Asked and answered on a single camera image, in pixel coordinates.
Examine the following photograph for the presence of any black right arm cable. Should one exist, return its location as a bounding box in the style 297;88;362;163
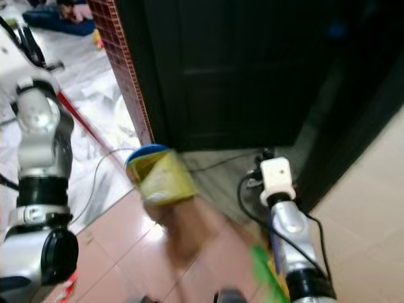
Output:
236;170;333;282

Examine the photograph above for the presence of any grey robot foot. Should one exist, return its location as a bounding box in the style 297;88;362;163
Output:
213;287;249;303

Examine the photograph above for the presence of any red and white package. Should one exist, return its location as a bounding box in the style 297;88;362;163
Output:
60;270;82;303

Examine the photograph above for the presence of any thin dark cable by door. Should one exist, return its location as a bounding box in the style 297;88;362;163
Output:
180;150;257;173

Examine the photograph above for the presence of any person sitting on floor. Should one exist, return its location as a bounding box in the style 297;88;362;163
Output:
22;0;95;37

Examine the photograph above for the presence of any thin grey floor wire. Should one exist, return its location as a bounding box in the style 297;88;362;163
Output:
71;148;134;226

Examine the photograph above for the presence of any black side door panel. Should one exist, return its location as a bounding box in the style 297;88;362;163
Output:
294;0;404;213

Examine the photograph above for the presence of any thick black floor cable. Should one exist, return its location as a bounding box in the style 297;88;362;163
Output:
0;173;19;191

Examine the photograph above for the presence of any small yellow toy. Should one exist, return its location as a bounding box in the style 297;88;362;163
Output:
92;28;104;51

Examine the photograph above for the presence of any black door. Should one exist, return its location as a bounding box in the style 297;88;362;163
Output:
144;0;342;153

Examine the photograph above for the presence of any white plastic floor sheet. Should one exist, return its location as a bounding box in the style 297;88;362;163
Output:
0;18;143;210

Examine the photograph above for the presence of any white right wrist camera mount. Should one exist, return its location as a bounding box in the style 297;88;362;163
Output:
258;157;297;206

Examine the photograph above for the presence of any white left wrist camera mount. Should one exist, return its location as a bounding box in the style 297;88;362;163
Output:
0;25;42;86

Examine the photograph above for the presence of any red mosaic tile pillar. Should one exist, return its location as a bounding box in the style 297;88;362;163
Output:
87;0;155;146

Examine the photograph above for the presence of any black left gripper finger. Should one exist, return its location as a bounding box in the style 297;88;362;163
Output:
6;18;47;69

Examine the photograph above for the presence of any yellow container with blue lid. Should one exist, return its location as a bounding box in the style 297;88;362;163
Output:
125;144;200;206

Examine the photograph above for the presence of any red broom handle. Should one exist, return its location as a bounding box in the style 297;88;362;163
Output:
38;59;131;172

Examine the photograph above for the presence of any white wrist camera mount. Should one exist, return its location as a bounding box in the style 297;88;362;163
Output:
258;157;297;206
0;25;42;86

